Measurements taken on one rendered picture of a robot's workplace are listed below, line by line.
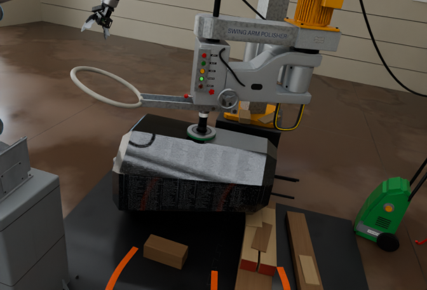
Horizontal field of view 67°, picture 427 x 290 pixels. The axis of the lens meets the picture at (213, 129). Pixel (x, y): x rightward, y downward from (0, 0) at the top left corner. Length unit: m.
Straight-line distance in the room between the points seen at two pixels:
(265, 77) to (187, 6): 6.44
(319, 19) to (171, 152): 1.34
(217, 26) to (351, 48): 6.32
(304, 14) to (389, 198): 1.64
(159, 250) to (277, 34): 1.68
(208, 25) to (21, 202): 1.39
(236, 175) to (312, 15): 1.17
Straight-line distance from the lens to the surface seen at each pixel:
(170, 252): 2.48
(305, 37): 2.27
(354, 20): 8.12
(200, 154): 2.36
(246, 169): 2.34
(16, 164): 1.87
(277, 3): 2.89
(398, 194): 3.03
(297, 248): 2.79
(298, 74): 2.37
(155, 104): 2.24
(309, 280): 2.59
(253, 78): 2.24
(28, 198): 1.86
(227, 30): 2.10
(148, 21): 9.04
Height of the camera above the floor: 1.96
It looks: 26 degrees down
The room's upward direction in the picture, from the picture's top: 8 degrees clockwise
